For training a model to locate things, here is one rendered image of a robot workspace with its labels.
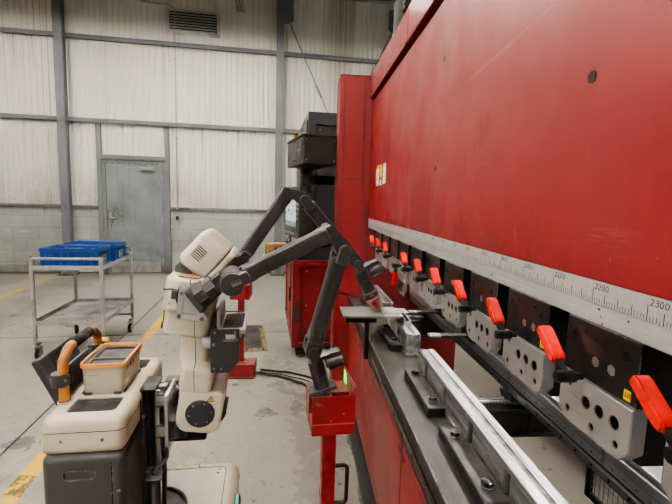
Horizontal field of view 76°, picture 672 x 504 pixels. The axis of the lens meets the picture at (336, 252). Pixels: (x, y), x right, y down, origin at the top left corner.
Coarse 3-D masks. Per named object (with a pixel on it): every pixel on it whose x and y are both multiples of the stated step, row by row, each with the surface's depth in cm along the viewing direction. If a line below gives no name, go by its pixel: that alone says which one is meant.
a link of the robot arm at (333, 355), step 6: (312, 348) 150; (330, 348) 158; (336, 348) 157; (312, 354) 150; (318, 354) 151; (324, 354) 154; (330, 354) 154; (336, 354) 155; (312, 360) 151; (318, 360) 151; (330, 360) 154; (336, 360) 154; (342, 360) 155; (330, 366) 154; (336, 366) 155
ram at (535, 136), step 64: (448, 0) 129; (512, 0) 89; (576, 0) 68; (640, 0) 55; (448, 64) 128; (512, 64) 88; (576, 64) 67; (640, 64) 54; (384, 128) 230; (448, 128) 127; (512, 128) 88; (576, 128) 67; (640, 128) 54; (384, 192) 226; (448, 192) 126; (512, 192) 87; (576, 192) 67; (640, 192) 54; (448, 256) 125; (512, 256) 87; (576, 256) 66; (640, 256) 54; (640, 320) 54
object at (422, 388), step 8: (408, 376) 150; (416, 376) 149; (416, 384) 143; (424, 384) 143; (416, 392) 139; (424, 392) 137; (432, 392) 137; (424, 400) 131; (424, 408) 130; (432, 408) 127; (440, 408) 127; (432, 416) 127; (440, 416) 127
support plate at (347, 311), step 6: (342, 306) 207; (348, 306) 207; (354, 306) 208; (360, 306) 208; (342, 312) 196; (348, 312) 196; (354, 312) 196; (360, 312) 197; (366, 312) 197; (372, 312) 197; (378, 312) 198; (378, 318) 191; (384, 318) 191; (390, 318) 191; (396, 318) 192
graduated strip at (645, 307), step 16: (384, 224) 224; (432, 240) 140; (448, 240) 125; (464, 256) 112; (480, 256) 102; (496, 256) 94; (512, 272) 86; (528, 272) 80; (544, 272) 75; (560, 272) 70; (560, 288) 70; (576, 288) 66; (592, 288) 62; (608, 288) 59; (608, 304) 59; (624, 304) 56; (640, 304) 54; (656, 304) 51; (656, 320) 51
